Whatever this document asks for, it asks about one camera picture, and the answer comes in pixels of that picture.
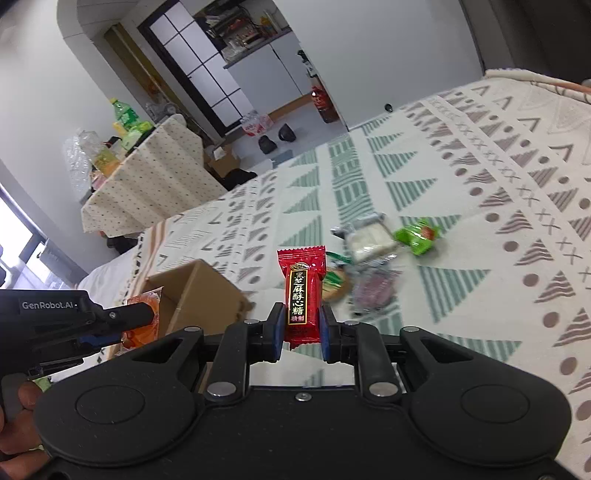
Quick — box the yellow juice jar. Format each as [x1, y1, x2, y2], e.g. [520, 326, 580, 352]
[92, 147, 120, 178]

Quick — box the clear white sandwich pack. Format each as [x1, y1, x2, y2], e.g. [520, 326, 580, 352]
[331, 212, 397, 264]

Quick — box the left black shoe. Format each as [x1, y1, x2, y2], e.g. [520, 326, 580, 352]
[257, 135, 277, 155]

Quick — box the green soda bottle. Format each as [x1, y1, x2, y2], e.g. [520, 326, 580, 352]
[110, 98, 139, 131]

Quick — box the purple cookie clear pack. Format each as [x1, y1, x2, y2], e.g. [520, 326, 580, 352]
[351, 263, 402, 316]

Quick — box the dark framed sliding door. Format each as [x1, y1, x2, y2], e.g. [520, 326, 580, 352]
[138, 1, 252, 137]

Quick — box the dotted tablecloth table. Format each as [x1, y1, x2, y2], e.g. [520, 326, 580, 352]
[81, 114, 225, 238]

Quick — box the green snack packet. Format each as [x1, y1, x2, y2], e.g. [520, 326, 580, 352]
[394, 218, 440, 256]

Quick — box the red white plastic bag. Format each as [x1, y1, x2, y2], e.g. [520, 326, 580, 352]
[240, 110, 273, 137]

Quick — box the orange jelly candy pack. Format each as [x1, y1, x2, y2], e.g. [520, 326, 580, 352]
[120, 285, 165, 349]

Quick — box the right black shoe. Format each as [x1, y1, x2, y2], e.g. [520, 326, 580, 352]
[277, 123, 297, 143]

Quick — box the brown cardboard box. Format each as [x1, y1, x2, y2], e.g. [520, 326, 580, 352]
[103, 258, 256, 361]

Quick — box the green burger bun pack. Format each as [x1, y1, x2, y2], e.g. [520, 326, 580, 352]
[322, 251, 353, 302]

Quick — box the black shoe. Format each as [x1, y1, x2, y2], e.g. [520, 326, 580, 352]
[277, 123, 297, 143]
[257, 135, 277, 155]

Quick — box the white kitchen cabinet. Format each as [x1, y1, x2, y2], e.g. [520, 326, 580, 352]
[224, 29, 311, 117]

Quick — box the red candy packet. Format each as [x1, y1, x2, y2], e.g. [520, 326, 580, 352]
[277, 246, 327, 349]

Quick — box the operator hand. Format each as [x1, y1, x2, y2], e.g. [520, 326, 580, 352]
[1, 381, 49, 470]

